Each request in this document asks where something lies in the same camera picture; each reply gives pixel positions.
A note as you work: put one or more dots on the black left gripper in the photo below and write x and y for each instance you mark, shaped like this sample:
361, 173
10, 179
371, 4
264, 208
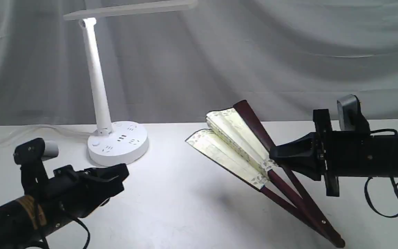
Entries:
81, 192

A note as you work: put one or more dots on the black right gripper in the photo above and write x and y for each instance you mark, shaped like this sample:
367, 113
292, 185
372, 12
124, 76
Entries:
318, 144

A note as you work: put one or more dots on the cream paper folding fan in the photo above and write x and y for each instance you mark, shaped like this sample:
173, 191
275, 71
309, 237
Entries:
236, 140

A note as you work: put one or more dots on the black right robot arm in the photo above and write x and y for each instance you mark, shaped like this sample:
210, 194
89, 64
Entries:
365, 155

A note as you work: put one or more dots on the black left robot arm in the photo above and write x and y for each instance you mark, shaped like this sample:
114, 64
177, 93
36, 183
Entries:
27, 221

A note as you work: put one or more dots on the white desk lamp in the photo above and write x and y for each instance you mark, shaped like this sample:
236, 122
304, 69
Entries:
123, 141

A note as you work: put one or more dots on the grey backdrop curtain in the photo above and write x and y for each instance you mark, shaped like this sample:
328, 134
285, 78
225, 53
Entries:
285, 57

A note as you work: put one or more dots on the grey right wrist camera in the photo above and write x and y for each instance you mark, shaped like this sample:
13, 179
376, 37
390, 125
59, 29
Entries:
351, 118

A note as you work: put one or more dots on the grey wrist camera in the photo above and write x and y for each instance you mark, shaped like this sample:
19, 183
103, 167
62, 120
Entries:
351, 118
30, 157

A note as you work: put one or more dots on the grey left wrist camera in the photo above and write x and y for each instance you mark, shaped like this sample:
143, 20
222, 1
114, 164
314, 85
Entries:
30, 157

